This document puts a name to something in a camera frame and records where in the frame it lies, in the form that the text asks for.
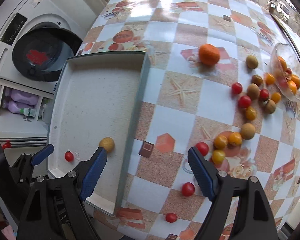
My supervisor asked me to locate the brown longan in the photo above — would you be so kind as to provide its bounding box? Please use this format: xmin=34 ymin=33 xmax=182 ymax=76
xmin=98 ymin=137 xmax=115 ymax=153

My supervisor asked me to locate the red cherry tomato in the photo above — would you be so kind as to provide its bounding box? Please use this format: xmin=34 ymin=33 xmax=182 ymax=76
xmin=181 ymin=182 xmax=195 ymax=197

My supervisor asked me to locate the red tomato with stem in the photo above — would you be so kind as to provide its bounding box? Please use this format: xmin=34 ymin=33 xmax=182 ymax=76
xmin=64 ymin=150 xmax=74 ymax=163

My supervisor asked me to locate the purple detergent bottle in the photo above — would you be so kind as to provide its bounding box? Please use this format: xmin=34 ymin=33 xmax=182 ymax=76
xmin=4 ymin=87 xmax=39 ymax=106

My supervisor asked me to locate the white shallow tray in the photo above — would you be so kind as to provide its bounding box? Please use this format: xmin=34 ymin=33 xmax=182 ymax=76
xmin=47 ymin=51 xmax=150 ymax=215

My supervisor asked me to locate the white washing machine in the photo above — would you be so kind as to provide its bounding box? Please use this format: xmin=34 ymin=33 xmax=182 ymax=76
xmin=0 ymin=0 xmax=87 ymax=94

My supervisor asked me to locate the clear glass fruit bowl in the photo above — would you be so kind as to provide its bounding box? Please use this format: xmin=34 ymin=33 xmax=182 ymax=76
xmin=270 ymin=43 xmax=300 ymax=102

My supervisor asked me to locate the large orange mandarin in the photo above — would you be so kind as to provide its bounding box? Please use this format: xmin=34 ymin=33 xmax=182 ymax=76
xmin=198 ymin=43 xmax=220 ymax=66

